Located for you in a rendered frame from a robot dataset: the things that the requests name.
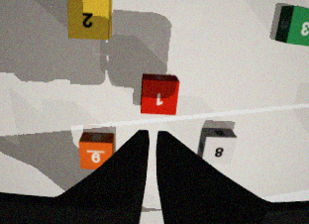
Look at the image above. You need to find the yellow block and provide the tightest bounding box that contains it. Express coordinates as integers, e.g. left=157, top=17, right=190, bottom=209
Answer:
left=67, top=0, right=112, bottom=41

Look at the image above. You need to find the red block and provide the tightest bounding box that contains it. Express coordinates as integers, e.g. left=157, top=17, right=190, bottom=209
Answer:
left=140, top=73, right=179, bottom=115

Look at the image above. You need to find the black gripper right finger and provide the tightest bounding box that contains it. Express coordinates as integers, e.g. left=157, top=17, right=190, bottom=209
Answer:
left=155, top=131, right=309, bottom=224

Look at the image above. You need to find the orange block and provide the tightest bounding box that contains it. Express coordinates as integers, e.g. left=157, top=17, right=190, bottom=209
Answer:
left=79, top=132, right=115, bottom=168

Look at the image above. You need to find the green block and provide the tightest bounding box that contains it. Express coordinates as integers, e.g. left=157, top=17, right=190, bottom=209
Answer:
left=274, top=5, right=309, bottom=46

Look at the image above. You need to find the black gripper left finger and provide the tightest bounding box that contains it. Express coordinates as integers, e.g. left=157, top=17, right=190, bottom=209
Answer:
left=0, top=129, right=150, bottom=224

